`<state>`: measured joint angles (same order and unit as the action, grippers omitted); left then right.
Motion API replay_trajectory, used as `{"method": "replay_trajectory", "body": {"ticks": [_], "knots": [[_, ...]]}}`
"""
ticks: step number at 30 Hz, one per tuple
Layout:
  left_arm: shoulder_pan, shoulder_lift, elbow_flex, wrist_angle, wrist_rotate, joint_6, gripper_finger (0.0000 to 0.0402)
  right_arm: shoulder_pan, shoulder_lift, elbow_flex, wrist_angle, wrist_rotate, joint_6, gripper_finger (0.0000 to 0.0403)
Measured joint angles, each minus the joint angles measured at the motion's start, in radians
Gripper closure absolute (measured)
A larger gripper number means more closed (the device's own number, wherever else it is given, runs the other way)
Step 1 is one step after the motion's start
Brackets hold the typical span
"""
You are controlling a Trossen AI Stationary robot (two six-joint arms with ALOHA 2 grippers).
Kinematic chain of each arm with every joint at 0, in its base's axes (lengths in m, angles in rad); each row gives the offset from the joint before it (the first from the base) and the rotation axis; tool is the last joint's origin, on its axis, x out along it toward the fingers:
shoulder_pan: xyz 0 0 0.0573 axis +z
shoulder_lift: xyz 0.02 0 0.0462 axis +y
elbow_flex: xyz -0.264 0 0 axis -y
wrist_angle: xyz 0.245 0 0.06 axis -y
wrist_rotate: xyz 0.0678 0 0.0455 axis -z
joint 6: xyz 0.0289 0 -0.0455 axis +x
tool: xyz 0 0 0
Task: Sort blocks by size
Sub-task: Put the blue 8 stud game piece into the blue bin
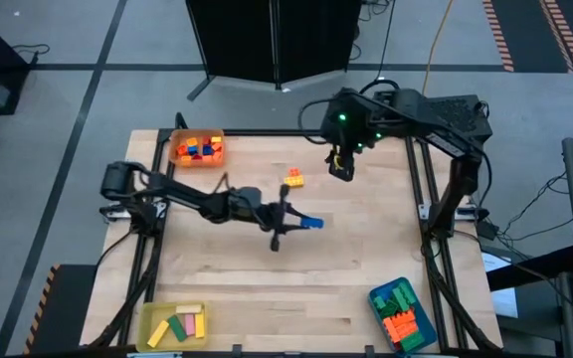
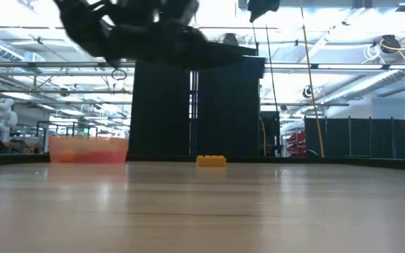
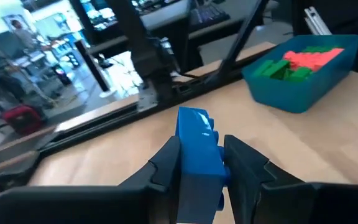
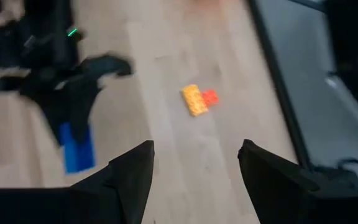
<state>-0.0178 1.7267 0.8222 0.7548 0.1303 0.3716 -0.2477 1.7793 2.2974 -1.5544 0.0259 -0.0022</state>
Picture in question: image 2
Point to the black equipment box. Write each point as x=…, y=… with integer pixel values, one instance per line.
x=271, y=133

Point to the black partition panels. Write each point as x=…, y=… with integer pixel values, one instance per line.
x=364, y=140

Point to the black aluminium table frame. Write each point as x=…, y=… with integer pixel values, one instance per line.
x=12, y=159

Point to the yellow rectangular block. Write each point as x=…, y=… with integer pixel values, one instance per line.
x=211, y=161

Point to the orange translucent plastic bin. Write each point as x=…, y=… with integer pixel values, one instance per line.
x=83, y=149

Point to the shelf with red bins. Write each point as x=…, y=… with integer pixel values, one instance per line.
x=295, y=144

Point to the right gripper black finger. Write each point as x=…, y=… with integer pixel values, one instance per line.
x=262, y=8

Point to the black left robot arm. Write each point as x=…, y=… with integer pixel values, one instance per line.
x=83, y=24

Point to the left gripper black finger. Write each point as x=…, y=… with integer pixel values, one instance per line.
x=223, y=56

